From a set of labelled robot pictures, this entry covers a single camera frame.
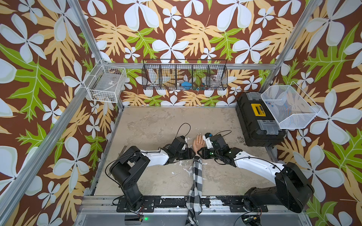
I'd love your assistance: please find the aluminium frame rail back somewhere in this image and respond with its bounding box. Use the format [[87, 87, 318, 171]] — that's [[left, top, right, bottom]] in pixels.
[[104, 62, 277, 71]]

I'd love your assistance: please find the checkered black white sleeve forearm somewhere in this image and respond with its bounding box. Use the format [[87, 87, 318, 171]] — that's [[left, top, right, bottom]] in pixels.
[[185, 156, 203, 226]]

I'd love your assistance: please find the mannequin hand with long nails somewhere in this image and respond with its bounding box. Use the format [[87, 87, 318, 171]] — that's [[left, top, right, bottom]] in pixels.
[[193, 134, 206, 155]]

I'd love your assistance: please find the aluminium frame post back right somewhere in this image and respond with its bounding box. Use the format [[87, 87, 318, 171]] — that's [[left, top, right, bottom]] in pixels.
[[259, 0, 320, 93]]

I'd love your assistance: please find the white wire basket left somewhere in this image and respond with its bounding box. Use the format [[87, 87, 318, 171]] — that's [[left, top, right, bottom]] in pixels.
[[85, 60, 127, 103]]

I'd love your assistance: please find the metal ruler tool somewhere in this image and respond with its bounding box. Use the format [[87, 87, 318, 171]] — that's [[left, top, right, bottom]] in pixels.
[[118, 146, 127, 157]]

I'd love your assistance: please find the aluminium frame beam left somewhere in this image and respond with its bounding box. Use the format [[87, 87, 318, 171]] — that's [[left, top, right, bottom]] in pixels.
[[1, 73, 94, 226]]

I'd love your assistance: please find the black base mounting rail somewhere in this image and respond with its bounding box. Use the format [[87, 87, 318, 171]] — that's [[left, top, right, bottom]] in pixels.
[[112, 195, 268, 214]]

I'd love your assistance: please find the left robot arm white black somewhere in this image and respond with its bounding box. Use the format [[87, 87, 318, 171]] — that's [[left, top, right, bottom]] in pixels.
[[105, 136, 195, 212]]

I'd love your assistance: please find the aluminium frame post back left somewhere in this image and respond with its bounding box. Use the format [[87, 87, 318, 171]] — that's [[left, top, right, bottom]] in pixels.
[[68, 1, 124, 112]]

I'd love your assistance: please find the black wire basket with compartments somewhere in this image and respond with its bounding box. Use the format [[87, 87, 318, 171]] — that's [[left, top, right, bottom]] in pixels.
[[141, 59, 229, 91]]

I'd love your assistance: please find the white mesh basket right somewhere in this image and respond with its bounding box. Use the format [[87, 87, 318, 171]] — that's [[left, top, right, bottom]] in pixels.
[[261, 82, 322, 130]]

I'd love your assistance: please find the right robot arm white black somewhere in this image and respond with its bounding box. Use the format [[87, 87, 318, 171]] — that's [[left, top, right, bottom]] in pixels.
[[193, 133, 314, 213]]

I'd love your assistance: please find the aluminium frame post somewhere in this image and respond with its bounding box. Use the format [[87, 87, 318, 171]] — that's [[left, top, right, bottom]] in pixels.
[[259, 0, 320, 93], [68, 1, 124, 112]]

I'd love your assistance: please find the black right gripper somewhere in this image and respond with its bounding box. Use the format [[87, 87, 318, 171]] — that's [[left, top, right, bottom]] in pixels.
[[195, 146, 222, 160]]

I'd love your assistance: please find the black yellow tool case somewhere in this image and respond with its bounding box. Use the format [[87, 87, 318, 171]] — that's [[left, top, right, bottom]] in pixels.
[[235, 92, 287, 147]]

